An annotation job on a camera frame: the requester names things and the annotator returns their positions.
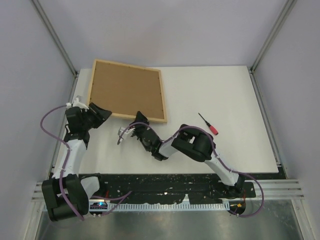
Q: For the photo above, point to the aluminium corner post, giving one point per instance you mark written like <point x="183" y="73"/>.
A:
<point x="53" y="34"/>
<point x="277" y="26"/>

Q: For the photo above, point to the wooden picture frame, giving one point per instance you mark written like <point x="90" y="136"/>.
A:
<point x="125" y="89"/>

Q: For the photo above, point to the black speckled base plate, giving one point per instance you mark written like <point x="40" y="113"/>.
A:
<point x="169" y="189"/>

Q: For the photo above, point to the left aluminium corner post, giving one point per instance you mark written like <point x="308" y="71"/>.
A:
<point x="53" y="34"/>

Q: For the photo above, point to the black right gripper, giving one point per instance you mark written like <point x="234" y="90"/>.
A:
<point x="140" y="118"/>

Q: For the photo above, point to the right aluminium corner post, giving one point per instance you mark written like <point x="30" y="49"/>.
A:
<point x="277" y="26"/>

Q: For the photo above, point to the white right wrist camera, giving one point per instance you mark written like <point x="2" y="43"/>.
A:
<point x="124" y="133"/>

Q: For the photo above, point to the red handled screwdriver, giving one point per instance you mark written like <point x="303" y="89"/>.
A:
<point x="212" y="129"/>

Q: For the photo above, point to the white slotted cable duct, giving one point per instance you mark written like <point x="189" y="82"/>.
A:
<point x="180" y="207"/>

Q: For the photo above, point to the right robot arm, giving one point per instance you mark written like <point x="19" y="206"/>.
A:
<point x="191" y="141"/>

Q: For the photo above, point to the aluminium rail across front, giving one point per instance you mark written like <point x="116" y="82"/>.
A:
<point x="274" y="189"/>

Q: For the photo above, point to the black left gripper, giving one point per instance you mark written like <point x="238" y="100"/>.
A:
<point x="101" y="114"/>

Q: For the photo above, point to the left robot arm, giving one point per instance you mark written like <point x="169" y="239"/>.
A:
<point x="65" y="194"/>

